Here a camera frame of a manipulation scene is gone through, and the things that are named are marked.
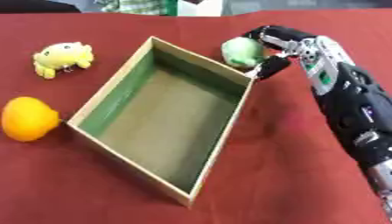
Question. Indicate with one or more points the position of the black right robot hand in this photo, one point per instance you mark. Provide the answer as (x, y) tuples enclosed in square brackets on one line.
[(278, 35)]

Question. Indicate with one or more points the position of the green round soft toy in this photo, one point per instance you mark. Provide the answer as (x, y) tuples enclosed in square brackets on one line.
[(243, 52)]

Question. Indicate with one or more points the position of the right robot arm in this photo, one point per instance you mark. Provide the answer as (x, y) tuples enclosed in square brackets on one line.
[(352, 102)]

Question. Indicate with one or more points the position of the open cardboard box green inside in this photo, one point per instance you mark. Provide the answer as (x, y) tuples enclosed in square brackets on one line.
[(163, 116)]

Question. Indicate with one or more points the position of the green and white checked cloth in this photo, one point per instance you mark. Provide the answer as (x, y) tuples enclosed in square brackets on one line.
[(133, 5)]

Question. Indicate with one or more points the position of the yellow soft toy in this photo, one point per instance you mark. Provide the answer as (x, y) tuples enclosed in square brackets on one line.
[(62, 57)]

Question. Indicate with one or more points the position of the black object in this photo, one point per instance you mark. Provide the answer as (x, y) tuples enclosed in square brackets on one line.
[(35, 5)]

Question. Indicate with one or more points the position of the orange toy fruit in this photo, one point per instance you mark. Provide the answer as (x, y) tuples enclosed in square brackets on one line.
[(29, 119)]

